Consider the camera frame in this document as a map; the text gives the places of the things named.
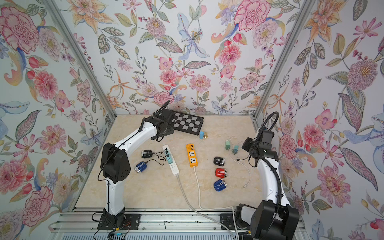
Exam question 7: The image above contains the teal USB charger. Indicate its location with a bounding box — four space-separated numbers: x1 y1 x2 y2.
232 145 239 155

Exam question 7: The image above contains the light green USB charger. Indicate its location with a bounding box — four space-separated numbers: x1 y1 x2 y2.
225 140 231 151

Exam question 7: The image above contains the thin white USB cable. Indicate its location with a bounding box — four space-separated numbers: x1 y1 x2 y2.
229 140 252 189

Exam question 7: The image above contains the black electric shaver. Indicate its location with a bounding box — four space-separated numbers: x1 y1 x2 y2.
141 150 154 159
213 157 226 167

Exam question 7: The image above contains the red electric shaver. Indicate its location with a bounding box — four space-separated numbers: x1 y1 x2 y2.
215 168 228 179

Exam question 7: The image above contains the blue electric shaver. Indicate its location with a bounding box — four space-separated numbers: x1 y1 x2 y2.
135 162 147 173
214 179 227 192

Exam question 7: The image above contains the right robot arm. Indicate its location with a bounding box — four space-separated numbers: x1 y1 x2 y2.
234 129 300 240

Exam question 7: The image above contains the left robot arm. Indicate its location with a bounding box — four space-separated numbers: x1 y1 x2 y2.
98 109 175 230

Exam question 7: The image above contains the black white chessboard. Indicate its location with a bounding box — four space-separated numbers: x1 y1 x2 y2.
173 111 204 136

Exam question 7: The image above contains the teal charger on white strip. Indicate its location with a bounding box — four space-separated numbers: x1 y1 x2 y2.
165 150 172 158

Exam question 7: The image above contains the white power strip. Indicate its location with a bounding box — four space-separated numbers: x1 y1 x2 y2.
163 145 179 175

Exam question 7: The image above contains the orange power strip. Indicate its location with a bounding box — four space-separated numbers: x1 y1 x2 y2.
186 144 198 168

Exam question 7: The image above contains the right aluminium corner post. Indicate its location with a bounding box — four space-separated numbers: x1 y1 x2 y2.
251 1 315 122

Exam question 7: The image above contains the aluminium corner post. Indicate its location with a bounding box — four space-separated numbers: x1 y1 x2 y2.
251 1 315 122
43 0 117 121

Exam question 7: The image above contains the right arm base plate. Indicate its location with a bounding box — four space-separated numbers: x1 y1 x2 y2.
220 213 250 231

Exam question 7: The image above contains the white power strip cord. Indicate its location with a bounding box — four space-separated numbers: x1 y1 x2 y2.
193 166 241 240

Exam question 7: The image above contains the grey power strip cord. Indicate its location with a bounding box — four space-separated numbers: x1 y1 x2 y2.
175 173 238 240

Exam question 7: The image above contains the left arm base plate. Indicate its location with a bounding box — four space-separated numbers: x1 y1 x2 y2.
97 214 141 231

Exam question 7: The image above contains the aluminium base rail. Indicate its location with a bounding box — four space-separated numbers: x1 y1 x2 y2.
48 208 235 240

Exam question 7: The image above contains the left aluminium corner post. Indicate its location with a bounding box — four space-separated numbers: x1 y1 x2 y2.
43 0 117 121

